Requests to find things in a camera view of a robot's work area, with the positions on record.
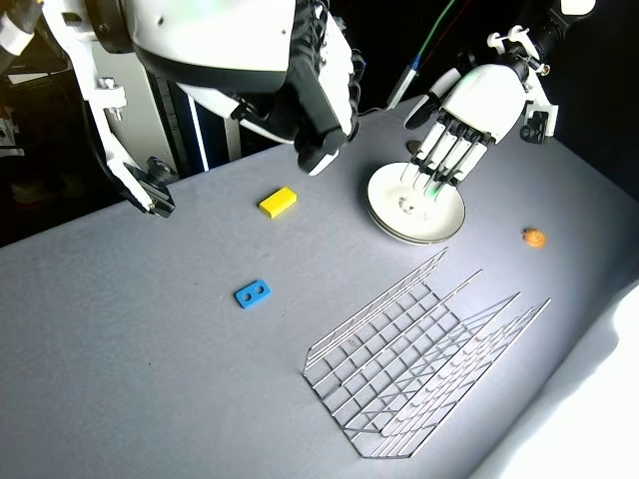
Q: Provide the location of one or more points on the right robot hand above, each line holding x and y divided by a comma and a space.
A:
209, 35

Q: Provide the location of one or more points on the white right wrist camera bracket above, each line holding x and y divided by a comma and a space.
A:
102, 97

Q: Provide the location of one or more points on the robot torso column with light strip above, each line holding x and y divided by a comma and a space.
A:
150, 115

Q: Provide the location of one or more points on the small orange round toy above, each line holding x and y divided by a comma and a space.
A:
534, 238

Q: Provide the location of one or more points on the grey connector with blue tip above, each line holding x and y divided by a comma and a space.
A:
402, 87

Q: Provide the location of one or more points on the yellow rectangular block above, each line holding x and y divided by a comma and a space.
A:
277, 202

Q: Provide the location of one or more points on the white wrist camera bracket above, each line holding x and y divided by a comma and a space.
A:
544, 107
102, 97

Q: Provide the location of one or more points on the blue block with two holes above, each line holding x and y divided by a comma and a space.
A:
252, 294

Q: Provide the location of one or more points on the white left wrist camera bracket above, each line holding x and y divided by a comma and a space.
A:
544, 107

